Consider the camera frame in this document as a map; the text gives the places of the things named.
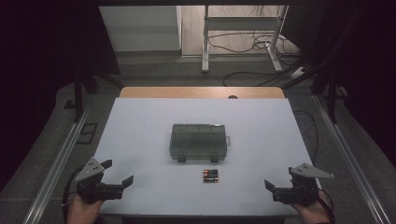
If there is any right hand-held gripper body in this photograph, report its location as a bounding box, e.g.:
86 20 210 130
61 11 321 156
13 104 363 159
273 162 335 206

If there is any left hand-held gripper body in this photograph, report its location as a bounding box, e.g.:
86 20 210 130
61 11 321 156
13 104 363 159
75 158 124 205

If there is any clear grey compartment storage box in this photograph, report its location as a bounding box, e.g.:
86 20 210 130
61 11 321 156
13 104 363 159
169 123 232 163

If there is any person's right hand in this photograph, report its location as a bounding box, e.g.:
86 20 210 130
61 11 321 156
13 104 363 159
290 190 332 224

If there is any person's left hand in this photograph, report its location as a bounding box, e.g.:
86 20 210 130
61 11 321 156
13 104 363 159
66 193 106 224

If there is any black floor plate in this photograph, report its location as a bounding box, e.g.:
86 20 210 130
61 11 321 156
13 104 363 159
77 122 99 145

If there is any black metal stand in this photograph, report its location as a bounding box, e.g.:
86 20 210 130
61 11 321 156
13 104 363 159
72 60 125 123
310 60 345 124

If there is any white power strip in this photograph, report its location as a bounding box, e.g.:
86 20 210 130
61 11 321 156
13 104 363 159
290 65 308 79

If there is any wooden table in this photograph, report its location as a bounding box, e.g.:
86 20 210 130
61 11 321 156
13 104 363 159
120 86 286 100

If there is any white cabinet panel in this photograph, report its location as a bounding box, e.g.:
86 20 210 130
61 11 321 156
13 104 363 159
99 6 183 52

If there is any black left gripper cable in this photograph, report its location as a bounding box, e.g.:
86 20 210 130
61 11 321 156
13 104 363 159
61 166 86 224

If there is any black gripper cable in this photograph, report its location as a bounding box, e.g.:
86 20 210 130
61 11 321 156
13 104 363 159
61 166 86 224
311 186 337 224

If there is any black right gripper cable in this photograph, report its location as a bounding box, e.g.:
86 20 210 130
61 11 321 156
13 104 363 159
311 186 337 224

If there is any aluminium floor rail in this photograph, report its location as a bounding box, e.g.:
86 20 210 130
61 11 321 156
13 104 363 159
22 105 92 224
312 94 392 224

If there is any thin black cable beside table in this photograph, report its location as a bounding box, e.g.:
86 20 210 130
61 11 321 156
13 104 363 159
293 109 319 166

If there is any long black floor cable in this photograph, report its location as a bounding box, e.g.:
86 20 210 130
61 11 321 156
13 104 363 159
221 60 304 88

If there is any tangle of black floor cables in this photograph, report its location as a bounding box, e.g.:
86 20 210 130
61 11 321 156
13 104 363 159
207 30 300 59

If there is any white metal desk frame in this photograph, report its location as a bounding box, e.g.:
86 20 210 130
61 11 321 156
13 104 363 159
201 5 290 75

